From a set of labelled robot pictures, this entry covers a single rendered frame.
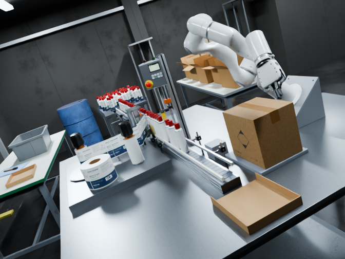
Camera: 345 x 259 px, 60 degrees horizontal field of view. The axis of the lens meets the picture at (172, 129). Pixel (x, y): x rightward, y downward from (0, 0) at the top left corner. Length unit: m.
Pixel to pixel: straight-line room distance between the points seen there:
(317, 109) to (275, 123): 0.58
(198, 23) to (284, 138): 0.71
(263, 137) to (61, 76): 5.58
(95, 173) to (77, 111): 4.21
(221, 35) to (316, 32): 5.85
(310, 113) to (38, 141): 2.90
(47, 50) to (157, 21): 2.32
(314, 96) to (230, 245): 1.17
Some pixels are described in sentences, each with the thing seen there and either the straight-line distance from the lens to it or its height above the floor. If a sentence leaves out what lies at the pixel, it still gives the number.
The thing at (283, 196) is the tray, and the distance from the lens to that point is 1.39.
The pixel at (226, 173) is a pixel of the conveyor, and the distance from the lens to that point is 1.56.
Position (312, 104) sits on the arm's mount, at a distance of 2.05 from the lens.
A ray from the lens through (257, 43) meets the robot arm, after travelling 1.44.
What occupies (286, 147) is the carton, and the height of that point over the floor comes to 0.91.
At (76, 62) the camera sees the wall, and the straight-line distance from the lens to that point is 6.65.
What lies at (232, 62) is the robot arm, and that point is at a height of 1.34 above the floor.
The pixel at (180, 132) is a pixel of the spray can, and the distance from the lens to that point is 1.89.
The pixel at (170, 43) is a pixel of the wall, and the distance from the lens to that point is 6.82.
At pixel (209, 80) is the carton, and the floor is 0.82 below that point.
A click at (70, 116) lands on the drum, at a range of 6.07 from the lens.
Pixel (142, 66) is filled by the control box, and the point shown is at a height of 1.46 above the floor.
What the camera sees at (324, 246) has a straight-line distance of 2.06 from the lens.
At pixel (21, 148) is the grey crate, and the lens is 3.85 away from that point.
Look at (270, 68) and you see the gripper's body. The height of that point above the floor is 1.34.
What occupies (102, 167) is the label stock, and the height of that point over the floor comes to 1.00.
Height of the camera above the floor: 1.61
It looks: 17 degrees down
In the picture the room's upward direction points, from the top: 19 degrees counter-clockwise
